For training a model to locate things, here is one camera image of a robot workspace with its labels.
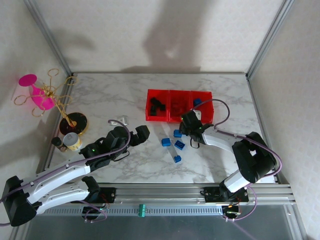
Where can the black lego brick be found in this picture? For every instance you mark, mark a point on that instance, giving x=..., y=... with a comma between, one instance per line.
x=156, y=101
x=161, y=107
x=153, y=110

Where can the small dark bottle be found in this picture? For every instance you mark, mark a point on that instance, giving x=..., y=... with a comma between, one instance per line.
x=57, y=142

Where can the clear plastic strip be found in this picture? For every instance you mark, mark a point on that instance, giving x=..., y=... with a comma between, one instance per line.
x=171, y=152

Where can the aluminium side rail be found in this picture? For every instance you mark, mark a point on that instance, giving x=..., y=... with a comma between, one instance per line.
x=48, y=160
x=262, y=120

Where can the blue lego brick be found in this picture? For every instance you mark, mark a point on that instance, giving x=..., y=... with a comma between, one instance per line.
x=180, y=145
x=178, y=133
x=166, y=142
x=177, y=158
x=197, y=101

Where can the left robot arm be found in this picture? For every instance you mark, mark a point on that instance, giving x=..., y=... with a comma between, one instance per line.
x=55, y=173

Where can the aluminium frame post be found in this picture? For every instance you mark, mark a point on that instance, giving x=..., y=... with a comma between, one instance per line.
x=47, y=35
x=270, y=35

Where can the green terminal connector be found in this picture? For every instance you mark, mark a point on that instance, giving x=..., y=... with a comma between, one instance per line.
x=142, y=210

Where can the red plastic bin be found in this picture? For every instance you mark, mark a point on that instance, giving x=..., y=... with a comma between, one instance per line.
x=175, y=118
x=156, y=118
x=206, y=110

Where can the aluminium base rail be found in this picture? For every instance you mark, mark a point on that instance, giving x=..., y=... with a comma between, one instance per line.
x=160, y=193

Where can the pink plastic wine glass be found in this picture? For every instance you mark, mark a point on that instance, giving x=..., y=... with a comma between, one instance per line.
x=40, y=98

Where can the cream can with silver lid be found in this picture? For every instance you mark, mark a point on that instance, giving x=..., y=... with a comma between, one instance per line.
x=70, y=139

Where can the small clear plastic piece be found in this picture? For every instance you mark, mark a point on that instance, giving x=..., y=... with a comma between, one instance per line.
x=123, y=119

